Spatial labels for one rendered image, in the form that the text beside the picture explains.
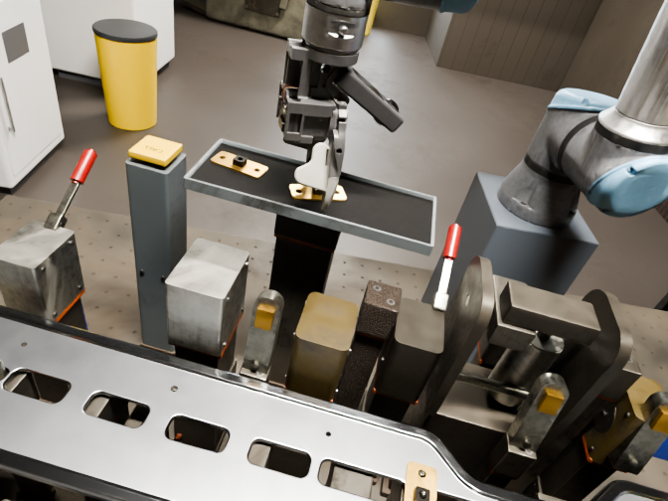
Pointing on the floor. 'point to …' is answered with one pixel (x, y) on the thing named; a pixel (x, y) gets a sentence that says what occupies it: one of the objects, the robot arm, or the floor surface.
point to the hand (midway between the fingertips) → (320, 184)
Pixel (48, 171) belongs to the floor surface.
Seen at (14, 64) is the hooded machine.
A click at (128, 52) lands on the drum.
